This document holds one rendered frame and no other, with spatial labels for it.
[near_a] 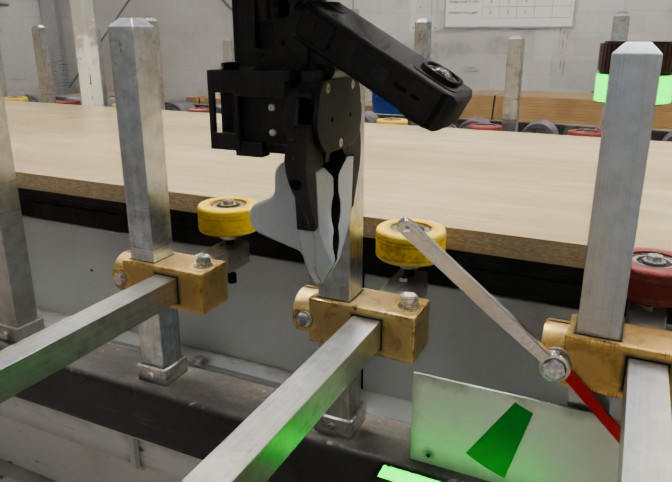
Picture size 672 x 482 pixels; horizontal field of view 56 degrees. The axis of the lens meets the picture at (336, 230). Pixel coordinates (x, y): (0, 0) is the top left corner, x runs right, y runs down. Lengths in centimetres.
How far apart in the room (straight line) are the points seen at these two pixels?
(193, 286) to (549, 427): 40
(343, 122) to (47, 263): 91
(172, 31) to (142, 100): 875
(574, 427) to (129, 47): 58
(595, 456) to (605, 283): 16
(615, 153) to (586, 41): 711
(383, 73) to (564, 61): 729
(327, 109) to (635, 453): 30
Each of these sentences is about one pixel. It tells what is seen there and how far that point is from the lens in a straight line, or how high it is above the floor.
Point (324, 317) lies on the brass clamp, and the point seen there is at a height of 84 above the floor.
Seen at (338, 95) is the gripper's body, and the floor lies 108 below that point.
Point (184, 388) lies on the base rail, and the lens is 82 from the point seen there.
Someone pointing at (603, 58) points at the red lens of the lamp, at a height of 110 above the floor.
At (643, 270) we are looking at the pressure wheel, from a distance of 65.
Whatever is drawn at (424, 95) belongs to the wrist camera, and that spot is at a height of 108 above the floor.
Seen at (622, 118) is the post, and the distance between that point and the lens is 54.
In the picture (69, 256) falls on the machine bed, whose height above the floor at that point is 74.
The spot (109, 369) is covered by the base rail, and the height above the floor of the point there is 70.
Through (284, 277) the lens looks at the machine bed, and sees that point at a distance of 93.
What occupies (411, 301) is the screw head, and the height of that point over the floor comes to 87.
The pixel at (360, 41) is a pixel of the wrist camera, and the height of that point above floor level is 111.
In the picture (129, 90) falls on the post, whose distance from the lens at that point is 73.
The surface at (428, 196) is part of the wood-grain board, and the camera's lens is 89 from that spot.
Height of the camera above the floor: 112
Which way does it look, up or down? 17 degrees down
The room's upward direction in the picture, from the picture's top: straight up
